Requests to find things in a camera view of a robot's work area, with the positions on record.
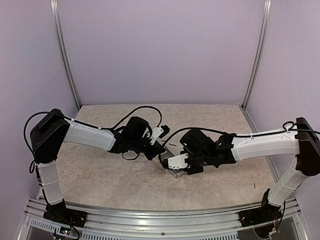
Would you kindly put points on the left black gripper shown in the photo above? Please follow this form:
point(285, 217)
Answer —
point(156, 151)

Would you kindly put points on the white paper box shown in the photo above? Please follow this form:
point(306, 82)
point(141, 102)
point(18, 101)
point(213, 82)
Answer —
point(175, 173)

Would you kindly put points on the left aluminium frame post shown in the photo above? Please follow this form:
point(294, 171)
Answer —
point(57, 23)

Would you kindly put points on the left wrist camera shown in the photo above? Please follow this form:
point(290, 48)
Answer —
point(158, 132)

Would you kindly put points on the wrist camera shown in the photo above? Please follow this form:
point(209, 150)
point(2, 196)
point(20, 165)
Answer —
point(158, 132)
point(178, 162)

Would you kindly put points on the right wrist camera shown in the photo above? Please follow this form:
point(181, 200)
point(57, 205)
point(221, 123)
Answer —
point(178, 162)

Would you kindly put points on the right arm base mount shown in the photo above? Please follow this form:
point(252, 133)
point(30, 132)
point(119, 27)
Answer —
point(256, 216)

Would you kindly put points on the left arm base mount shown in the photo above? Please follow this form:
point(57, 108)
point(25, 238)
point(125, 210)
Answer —
point(70, 217)

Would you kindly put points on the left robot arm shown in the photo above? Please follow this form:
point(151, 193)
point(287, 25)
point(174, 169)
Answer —
point(55, 129)

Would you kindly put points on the right aluminium frame post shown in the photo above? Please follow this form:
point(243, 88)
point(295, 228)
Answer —
point(258, 53)

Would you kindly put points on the aluminium frame post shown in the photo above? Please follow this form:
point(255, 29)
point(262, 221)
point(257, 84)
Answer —
point(57, 23)
point(258, 53)

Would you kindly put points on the front aluminium rail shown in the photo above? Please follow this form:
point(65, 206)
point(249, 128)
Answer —
point(104, 223)

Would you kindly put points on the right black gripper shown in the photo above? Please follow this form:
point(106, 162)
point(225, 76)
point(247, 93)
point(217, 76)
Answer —
point(194, 171)

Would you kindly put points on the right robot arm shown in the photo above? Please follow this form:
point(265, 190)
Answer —
point(294, 138)

